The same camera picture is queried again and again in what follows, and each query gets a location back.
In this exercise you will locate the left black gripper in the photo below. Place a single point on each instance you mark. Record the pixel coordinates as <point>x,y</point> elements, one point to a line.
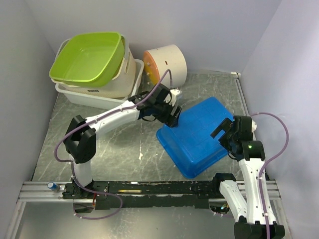
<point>171,121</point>

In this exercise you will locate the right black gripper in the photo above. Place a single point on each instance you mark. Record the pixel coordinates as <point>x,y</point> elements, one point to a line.
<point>226,124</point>

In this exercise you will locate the blue plastic tub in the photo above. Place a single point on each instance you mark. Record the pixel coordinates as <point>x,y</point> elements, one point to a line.
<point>190,145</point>

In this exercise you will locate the cream perforated basket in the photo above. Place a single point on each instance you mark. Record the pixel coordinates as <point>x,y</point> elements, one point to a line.
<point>120,86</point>

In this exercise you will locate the green plastic basin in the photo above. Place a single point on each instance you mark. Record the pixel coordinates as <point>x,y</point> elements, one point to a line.
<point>89,59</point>

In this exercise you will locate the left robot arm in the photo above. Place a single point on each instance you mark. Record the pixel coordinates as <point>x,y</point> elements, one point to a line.
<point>83,133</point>

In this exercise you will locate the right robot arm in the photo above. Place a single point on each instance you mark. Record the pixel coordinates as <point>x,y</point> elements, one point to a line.
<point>253,214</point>

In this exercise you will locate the cream cylinder orange-faced drawer unit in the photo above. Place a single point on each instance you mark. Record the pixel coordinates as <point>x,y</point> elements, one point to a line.
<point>158,60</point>

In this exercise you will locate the white plastic tray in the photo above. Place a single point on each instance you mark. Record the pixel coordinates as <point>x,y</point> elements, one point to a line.
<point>100,102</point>

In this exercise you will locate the small blue capacitor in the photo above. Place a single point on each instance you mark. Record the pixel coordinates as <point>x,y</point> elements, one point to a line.
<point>53,187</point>

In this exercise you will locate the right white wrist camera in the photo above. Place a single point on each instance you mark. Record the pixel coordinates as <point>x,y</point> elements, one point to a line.
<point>253,126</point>

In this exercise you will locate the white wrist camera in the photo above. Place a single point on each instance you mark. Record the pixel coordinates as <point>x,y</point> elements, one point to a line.
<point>176,94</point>
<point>253,126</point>

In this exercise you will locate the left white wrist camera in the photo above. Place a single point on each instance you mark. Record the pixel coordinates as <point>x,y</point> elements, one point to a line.
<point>176,94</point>

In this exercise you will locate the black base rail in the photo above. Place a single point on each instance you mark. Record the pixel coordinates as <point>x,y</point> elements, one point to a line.
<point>197,194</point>

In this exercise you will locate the aluminium extrusion rail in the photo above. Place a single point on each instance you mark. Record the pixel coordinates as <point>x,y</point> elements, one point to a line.
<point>39,192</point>

